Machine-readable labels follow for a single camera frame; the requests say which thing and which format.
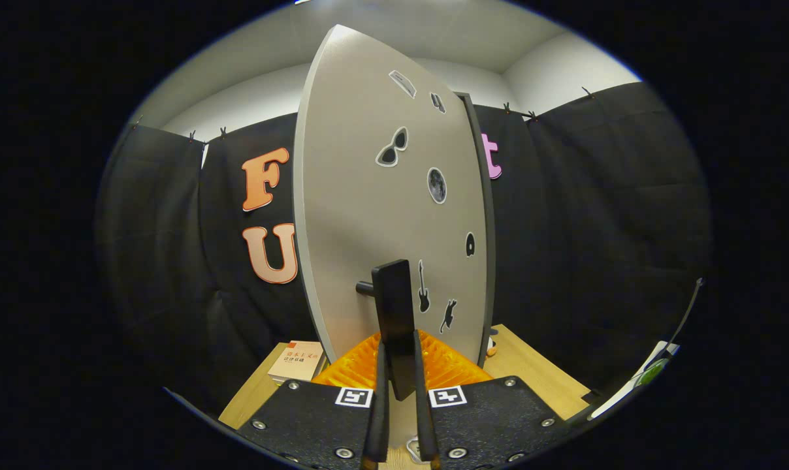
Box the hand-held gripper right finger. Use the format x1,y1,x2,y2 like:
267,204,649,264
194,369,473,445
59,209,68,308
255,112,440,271
413,330,568,470

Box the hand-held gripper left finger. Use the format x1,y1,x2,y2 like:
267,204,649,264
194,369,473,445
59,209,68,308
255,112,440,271
238,332,390,470

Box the black door handle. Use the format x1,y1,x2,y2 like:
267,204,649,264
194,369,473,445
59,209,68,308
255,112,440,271
356,259,418,401

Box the dark grey shoe cabinet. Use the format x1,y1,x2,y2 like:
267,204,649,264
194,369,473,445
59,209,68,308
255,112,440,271
457,91,498,366

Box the beige cover book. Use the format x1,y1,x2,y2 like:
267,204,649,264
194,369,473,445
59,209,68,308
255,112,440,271
267,340,325,384

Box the white and green object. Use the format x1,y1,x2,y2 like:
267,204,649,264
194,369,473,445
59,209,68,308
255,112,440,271
590,339,681,418

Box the black backdrop cloth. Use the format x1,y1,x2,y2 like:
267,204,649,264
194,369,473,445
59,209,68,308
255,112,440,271
94,82,715,418

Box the black cable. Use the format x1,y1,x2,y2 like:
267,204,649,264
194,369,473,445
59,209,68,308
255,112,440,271
656,277,704,366

